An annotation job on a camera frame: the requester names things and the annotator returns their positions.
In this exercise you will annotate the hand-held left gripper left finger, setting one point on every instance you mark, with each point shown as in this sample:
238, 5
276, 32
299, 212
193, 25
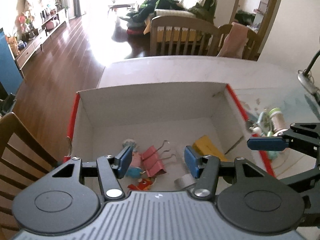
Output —
125, 162

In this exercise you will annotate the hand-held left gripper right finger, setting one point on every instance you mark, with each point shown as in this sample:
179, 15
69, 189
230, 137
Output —
191, 161

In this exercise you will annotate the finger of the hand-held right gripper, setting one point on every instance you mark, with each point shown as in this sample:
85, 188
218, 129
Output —
307, 177
267, 143

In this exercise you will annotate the pink pig figurine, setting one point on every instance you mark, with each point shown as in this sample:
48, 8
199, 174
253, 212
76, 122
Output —
136, 158

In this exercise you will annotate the small clear bottle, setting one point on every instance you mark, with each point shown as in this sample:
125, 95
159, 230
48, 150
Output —
183, 181

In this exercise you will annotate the small yellow box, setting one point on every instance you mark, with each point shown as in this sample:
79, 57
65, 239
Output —
207, 146

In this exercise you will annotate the green correction tape dispenser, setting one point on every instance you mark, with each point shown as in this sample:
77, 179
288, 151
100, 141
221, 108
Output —
262, 120

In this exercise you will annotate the small jar with green lid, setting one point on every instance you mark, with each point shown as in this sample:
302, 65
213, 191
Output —
277, 121

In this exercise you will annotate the red cardboard shoe box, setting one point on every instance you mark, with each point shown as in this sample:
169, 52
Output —
150, 110

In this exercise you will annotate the white desk lamp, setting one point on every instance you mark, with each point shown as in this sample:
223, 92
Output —
307, 80

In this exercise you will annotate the light wooden chair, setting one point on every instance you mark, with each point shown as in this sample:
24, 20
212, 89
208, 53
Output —
253, 40
180, 21

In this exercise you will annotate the pink cloth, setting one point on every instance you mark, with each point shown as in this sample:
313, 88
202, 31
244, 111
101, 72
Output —
233, 40

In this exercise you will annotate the dark wooden chair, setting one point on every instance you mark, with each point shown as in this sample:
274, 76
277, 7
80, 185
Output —
15, 130

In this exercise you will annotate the yellow seat cushion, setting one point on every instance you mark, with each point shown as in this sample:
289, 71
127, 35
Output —
183, 33

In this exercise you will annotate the wooden tv cabinet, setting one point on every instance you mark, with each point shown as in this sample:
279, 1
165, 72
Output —
32, 47

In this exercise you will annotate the pile of dark clothes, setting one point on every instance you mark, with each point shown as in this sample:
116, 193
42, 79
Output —
147, 12

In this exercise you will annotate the blue panel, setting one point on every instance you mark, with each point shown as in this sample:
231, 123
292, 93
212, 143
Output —
7, 62

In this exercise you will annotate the teal sofa with blankets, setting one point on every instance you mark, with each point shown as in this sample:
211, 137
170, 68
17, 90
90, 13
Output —
190, 3

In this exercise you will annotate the coffee table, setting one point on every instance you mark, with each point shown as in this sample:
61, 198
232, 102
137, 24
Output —
122, 5

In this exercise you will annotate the pink flower bouquet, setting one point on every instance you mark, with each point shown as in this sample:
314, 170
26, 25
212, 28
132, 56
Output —
23, 20

